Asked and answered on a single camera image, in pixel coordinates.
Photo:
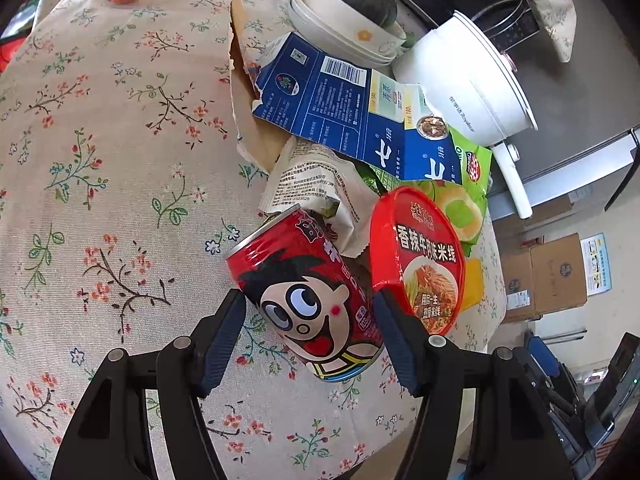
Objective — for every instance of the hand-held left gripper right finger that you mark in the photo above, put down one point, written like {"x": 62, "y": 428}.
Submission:
{"x": 395, "y": 347}

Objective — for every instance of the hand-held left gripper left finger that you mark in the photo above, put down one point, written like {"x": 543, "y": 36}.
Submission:
{"x": 222, "y": 347}

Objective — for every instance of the red cartoon drink can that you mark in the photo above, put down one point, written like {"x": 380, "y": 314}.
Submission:
{"x": 300, "y": 285}

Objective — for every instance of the brown torn cardboard piece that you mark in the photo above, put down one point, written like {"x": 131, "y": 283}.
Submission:
{"x": 250, "y": 115}

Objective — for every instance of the yellow packet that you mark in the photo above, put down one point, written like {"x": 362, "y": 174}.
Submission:
{"x": 474, "y": 282}

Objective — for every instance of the red instant noodle bowl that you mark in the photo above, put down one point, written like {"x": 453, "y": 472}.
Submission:
{"x": 425, "y": 245}

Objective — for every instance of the green snack bag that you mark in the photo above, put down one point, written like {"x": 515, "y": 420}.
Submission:
{"x": 467, "y": 210}

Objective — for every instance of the brown cardboard box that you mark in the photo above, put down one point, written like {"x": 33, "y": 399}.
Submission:
{"x": 555, "y": 275}

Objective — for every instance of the white printed snack wrapper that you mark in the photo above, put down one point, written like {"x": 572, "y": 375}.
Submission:
{"x": 310, "y": 175}

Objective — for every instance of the blue flattened carton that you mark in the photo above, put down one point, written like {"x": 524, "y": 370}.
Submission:
{"x": 340, "y": 110}

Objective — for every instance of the white electric cooking pot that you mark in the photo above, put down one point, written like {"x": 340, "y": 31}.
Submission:
{"x": 465, "y": 85}

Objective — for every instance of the grey refrigerator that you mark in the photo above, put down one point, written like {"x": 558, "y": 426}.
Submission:
{"x": 575, "y": 110}

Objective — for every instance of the white plate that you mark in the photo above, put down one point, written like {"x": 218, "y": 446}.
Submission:
{"x": 295, "y": 25}

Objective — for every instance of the white flower-print bowl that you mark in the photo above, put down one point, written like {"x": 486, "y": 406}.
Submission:
{"x": 340, "y": 15}

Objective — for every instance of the stack of white bowls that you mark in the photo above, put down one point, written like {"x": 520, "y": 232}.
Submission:
{"x": 300, "y": 15}

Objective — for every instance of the floral microwave cover cloth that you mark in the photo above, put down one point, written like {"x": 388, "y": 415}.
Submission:
{"x": 550, "y": 0}

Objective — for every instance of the blue wall poster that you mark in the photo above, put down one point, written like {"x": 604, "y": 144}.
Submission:
{"x": 596, "y": 262}

